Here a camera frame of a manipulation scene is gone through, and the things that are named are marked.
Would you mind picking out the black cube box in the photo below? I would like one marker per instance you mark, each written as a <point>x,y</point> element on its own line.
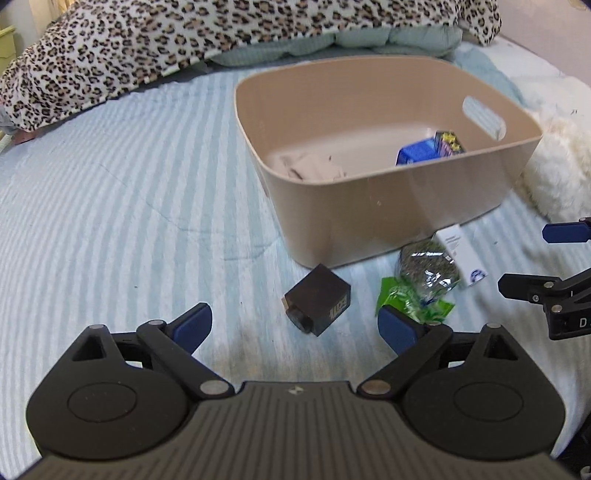
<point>314,303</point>

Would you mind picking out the blue tissue pack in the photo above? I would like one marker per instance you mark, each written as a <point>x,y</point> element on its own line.
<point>421,151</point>

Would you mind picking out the cartoon rabbit blanket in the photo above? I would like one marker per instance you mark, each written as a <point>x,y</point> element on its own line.
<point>521,69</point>

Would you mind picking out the white small carton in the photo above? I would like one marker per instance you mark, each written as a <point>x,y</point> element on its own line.
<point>459,247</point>

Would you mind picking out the white fluffy plush toy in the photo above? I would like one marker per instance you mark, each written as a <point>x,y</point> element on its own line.
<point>557,178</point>

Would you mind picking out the beige plastic storage bin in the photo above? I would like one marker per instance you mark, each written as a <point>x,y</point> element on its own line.
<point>361,111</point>

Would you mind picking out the green plastic storage box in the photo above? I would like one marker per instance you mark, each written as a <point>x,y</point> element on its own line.
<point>7,47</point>

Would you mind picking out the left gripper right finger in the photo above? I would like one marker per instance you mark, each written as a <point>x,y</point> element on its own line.
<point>417,347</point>

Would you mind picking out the leopard print blanket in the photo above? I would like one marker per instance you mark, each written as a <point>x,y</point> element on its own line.
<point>100,50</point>

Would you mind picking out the beige cloth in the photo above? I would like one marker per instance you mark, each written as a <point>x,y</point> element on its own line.
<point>308,167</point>

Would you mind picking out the light green folded quilt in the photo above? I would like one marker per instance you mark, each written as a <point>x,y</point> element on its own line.
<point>435,41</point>

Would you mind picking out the small black star-printed box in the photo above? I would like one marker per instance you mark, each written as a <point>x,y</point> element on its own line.
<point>448,144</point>

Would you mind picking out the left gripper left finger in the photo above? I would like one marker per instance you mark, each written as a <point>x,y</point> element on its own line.
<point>171,345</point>

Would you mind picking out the clear bag of dried herbs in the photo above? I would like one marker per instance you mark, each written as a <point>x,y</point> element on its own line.
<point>429,269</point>

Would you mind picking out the green snack packet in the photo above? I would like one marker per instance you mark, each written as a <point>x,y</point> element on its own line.
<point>401,295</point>

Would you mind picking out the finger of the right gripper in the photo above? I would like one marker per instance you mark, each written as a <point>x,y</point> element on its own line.
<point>568,232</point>
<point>537,288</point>

